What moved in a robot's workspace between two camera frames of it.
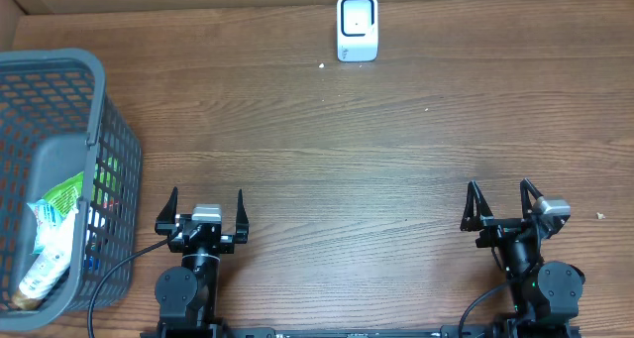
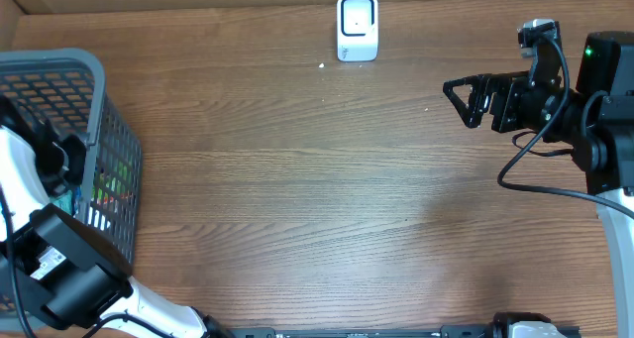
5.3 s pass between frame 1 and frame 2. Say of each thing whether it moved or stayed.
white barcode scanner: stayed
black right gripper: moved
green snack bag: moved
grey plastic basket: stayed
